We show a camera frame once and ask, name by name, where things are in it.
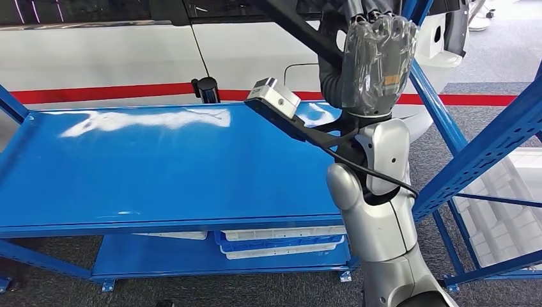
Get black barrier post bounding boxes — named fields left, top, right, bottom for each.
left=190, top=76, right=221, bottom=105

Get large white plastic bin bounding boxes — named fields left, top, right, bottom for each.
left=455, top=148, right=542, bottom=270

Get long black plastic part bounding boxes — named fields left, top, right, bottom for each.
left=249, top=0, right=345, bottom=67

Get blue plastic bin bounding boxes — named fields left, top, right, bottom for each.
left=213, top=230, right=345, bottom=253

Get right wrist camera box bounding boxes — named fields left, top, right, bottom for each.
left=244, top=77, right=360, bottom=154

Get black camera cable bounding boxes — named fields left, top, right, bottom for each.
left=321, top=144, right=420, bottom=200

